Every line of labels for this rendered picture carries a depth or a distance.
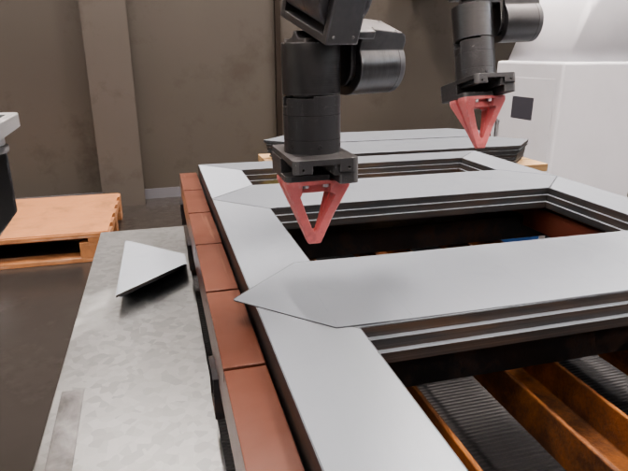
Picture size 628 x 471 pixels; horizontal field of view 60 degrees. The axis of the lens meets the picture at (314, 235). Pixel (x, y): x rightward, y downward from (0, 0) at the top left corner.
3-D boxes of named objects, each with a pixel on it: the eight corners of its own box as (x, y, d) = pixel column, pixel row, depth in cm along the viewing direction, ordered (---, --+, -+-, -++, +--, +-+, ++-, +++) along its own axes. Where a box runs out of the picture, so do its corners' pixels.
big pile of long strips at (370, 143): (475, 143, 199) (477, 126, 197) (548, 164, 162) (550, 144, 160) (258, 153, 178) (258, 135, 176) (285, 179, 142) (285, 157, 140)
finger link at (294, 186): (331, 226, 64) (331, 147, 61) (351, 247, 57) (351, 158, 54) (274, 232, 62) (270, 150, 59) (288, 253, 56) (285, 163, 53)
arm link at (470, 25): (443, 6, 81) (463, -8, 76) (485, 5, 83) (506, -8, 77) (447, 53, 82) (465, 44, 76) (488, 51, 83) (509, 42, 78)
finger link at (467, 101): (481, 149, 87) (478, 89, 86) (509, 145, 80) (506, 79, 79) (443, 152, 85) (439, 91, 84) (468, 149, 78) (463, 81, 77)
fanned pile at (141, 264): (181, 238, 132) (180, 222, 130) (192, 307, 96) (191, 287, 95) (128, 243, 129) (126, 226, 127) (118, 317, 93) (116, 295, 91)
